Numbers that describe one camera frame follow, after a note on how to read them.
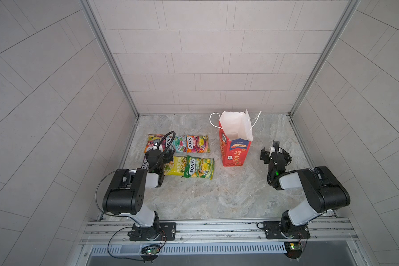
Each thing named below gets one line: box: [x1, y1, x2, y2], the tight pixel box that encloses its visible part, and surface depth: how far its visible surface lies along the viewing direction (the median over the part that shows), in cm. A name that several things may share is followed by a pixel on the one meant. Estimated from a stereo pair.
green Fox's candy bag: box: [183, 155, 215, 181], surface depth 90 cm
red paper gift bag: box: [210, 109, 254, 167], surface depth 86 cm
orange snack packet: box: [186, 135, 211, 154], surface depth 99 cm
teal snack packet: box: [171, 135, 187, 153], surface depth 99 cm
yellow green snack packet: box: [163, 155, 188, 176], surface depth 89 cm
